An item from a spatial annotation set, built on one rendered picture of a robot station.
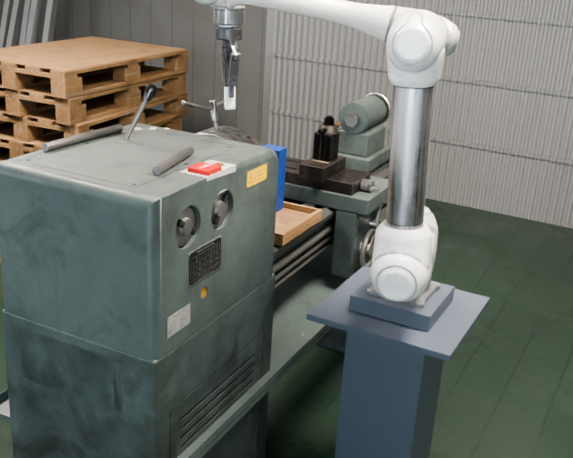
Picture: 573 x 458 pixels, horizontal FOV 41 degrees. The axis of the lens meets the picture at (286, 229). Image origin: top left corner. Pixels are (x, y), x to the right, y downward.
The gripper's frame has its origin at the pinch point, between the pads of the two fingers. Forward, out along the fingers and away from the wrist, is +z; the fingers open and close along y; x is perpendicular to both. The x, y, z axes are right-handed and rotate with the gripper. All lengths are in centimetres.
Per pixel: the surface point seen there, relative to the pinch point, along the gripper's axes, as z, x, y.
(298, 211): 46, -32, 25
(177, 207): 14, 29, -56
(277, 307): 80, -23, 21
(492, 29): 3, -257, 239
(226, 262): 35, 13, -40
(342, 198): 43, -50, 27
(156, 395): 59, 36, -59
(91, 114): 53, 9, 272
